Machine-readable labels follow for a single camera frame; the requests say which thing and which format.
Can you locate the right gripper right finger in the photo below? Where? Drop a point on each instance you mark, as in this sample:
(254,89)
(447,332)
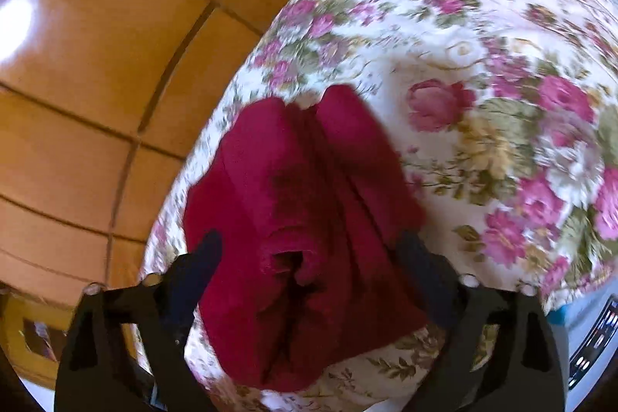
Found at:
(499,353)

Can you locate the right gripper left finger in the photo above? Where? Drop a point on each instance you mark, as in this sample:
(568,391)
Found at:
(125,347)

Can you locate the dark red embroidered sweater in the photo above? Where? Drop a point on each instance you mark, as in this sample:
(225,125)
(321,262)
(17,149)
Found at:
(309,204)

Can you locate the dark striped device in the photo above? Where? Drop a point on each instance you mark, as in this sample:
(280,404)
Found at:
(600,336)

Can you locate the wooden framed furniture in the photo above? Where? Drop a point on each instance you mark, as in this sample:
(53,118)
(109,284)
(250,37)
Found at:
(34,327)

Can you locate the floral bed cover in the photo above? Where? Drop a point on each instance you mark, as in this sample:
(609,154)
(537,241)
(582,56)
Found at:
(503,116)

